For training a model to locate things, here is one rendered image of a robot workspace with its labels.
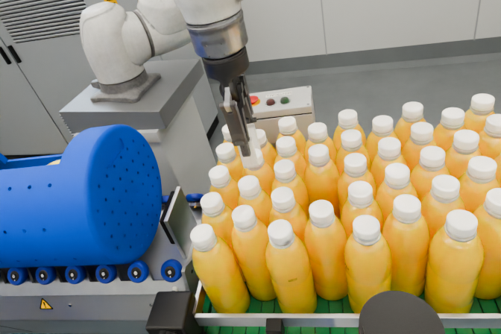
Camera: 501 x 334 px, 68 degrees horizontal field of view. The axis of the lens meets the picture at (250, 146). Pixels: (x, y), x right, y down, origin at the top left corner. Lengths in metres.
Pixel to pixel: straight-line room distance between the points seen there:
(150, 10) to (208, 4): 0.68
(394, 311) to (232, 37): 0.42
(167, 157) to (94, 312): 0.51
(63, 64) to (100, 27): 1.56
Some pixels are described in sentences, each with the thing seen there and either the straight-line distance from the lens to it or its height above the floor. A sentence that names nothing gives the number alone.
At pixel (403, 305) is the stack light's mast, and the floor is 1.26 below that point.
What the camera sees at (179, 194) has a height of 1.04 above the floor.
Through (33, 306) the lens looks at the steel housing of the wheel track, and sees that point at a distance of 1.06.
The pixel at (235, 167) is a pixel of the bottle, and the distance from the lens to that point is 0.78.
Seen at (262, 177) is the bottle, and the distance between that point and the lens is 0.74.
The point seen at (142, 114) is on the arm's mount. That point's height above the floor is 1.06.
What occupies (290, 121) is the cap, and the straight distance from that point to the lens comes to 0.81.
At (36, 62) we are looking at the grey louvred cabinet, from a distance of 2.86.
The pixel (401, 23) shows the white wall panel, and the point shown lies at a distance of 3.35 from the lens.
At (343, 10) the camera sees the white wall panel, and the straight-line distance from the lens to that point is 3.29.
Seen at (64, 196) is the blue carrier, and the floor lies 1.19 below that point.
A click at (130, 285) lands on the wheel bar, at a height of 0.93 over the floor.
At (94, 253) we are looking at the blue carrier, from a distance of 0.75.
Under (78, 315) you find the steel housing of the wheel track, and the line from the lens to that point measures 1.00.
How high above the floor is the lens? 1.56
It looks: 36 degrees down
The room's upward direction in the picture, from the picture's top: 15 degrees counter-clockwise
